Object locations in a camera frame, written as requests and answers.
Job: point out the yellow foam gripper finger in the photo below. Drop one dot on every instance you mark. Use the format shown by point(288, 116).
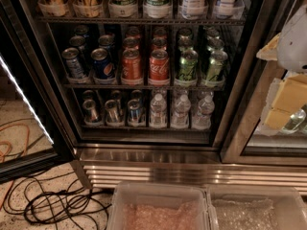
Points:
point(285, 98)
point(269, 52)

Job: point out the tall orange gold can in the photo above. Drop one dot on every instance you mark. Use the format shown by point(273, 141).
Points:
point(87, 8)

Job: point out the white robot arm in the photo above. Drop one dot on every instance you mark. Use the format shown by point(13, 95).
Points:
point(288, 49)

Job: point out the green can front right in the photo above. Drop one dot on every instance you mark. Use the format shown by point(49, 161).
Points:
point(213, 71)

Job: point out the green can front left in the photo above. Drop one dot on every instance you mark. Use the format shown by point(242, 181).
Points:
point(187, 66)

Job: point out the red coca-cola can front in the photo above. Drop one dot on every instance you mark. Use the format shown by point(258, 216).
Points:
point(159, 67)

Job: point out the green white tall can right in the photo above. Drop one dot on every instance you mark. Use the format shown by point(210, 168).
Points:
point(157, 8)

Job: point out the green white tall can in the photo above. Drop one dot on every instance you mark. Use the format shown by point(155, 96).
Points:
point(122, 8)
point(157, 8)

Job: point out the orange soda can front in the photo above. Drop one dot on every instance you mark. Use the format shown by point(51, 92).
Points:
point(132, 73)

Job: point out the small blue can right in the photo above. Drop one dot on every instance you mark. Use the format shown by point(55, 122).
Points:
point(136, 117)

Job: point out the green white tall can left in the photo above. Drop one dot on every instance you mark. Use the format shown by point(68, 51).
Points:
point(122, 8)

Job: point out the blue can second row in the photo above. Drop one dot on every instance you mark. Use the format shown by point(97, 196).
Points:
point(107, 42)

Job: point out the blue pepsi can front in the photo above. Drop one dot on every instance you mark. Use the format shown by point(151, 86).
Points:
point(104, 71)

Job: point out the small silver can middle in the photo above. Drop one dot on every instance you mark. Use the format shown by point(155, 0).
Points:
point(113, 115)

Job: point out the small silver can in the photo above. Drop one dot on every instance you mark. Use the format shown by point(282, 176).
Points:
point(91, 113)
point(113, 115)

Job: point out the small silver can left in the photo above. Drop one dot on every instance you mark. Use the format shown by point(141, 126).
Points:
point(91, 113)

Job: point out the silver blue can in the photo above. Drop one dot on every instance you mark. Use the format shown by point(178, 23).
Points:
point(79, 42)
point(76, 72)

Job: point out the silver blue can front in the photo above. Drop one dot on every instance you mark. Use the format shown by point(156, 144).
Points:
point(76, 72)

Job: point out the steel fridge base grille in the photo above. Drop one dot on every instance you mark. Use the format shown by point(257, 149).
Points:
point(105, 168)

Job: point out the green bottle right compartment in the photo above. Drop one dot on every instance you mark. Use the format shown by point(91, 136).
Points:
point(295, 121)

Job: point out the white carton drink right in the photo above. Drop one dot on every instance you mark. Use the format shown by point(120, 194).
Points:
point(227, 9)

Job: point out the white carton drink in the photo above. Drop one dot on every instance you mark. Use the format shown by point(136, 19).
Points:
point(192, 9)
point(227, 9)

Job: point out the white carton drink left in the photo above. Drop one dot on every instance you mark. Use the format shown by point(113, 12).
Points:
point(192, 9)

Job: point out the water bottle right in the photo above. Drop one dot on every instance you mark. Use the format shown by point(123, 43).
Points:
point(201, 119)

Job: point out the water bottle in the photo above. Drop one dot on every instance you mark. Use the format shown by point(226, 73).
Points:
point(158, 112)
point(181, 112)
point(201, 119)

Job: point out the water bottle middle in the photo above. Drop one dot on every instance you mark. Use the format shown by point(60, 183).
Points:
point(181, 112)

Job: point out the water bottle left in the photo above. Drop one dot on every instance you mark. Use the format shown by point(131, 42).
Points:
point(158, 112)

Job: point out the clear bin pink contents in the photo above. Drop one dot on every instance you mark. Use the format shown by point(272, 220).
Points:
point(150, 206)

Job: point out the middle wire shelf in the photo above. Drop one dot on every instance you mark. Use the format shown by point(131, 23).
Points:
point(121, 86)

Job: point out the wire shelf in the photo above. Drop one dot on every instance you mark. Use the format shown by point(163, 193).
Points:
point(121, 86)
point(138, 21)

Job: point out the top wire shelf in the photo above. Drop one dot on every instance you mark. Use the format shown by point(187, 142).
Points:
point(138, 21)

